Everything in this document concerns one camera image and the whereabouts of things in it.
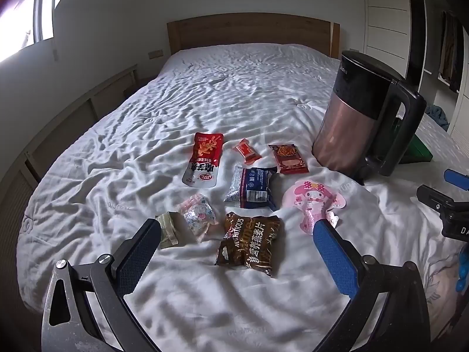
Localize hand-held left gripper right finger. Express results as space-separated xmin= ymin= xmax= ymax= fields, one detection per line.
xmin=312 ymin=219 xmax=431 ymax=352

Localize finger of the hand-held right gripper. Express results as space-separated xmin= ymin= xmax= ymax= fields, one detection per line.
xmin=444 ymin=169 xmax=469 ymax=191
xmin=417 ymin=185 xmax=469 ymax=213

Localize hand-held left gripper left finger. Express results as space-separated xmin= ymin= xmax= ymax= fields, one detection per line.
xmin=42 ymin=218 xmax=162 ymax=352

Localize olive green snack packet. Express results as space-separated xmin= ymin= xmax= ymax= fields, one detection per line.
xmin=154 ymin=211 xmax=191 ymax=251

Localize green box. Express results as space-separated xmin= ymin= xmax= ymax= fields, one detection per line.
xmin=394 ymin=115 xmax=434 ymax=165

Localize pink cartoon snack packet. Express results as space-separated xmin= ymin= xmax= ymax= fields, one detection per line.
xmin=282 ymin=180 xmax=347 ymax=236

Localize pink clear candy packet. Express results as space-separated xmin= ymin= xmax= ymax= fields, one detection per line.
xmin=175 ymin=193 xmax=217 ymax=243

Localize brown oatmeal packet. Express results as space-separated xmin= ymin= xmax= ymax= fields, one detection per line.
xmin=215 ymin=211 xmax=282 ymax=277

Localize blue and silver snack packet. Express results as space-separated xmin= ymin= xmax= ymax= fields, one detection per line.
xmin=223 ymin=166 xmax=278 ymax=212

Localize dark red noodle packet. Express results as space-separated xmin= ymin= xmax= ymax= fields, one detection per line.
xmin=269 ymin=144 xmax=309 ymax=175

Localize red and white snack pouch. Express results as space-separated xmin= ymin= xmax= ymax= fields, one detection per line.
xmin=182 ymin=132 xmax=225 ymax=188

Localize small red candy packet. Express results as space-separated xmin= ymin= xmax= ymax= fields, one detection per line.
xmin=232 ymin=138 xmax=262 ymax=165

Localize blue cloth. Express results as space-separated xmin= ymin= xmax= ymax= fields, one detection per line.
xmin=425 ymin=104 xmax=449 ymax=131

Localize copper and black electric kettle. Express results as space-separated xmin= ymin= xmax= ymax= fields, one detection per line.
xmin=311 ymin=50 xmax=427 ymax=186

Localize hanging clothes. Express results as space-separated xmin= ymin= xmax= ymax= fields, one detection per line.
xmin=438 ymin=9 xmax=465 ymax=92

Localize white bed sheet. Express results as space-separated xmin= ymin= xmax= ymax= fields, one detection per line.
xmin=15 ymin=42 xmax=469 ymax=352

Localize wooden side panel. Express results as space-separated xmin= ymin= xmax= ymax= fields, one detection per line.
xmin=0 ymin=64 xmax=140 ymax=228

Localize white wardrobe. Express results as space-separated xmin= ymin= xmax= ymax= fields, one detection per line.
xmin=361 ymin=0 xmax=469 ymax=147

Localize wooden headboard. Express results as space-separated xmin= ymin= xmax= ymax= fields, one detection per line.
xmin=166 ymin=13 xmax=341 ymax=59

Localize window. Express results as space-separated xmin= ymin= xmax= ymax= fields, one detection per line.
xmin=0 ymin=0 xmax=83 ymax=63

